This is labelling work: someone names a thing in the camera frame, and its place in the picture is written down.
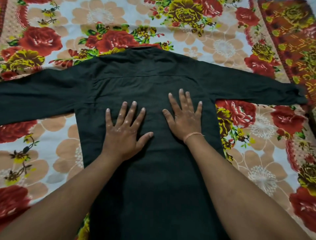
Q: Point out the person's right hand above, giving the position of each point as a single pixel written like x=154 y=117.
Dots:
x=185 y=121

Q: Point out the person's left hand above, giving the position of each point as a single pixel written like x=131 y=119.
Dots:
x=123 y=141

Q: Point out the dark green shirt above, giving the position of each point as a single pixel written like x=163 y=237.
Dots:
x=153 y=192

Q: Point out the person's left forearm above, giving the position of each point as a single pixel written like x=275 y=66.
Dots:
x=61 y=205

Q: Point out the person's right forearm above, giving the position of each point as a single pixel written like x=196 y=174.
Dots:
x=234 y=197

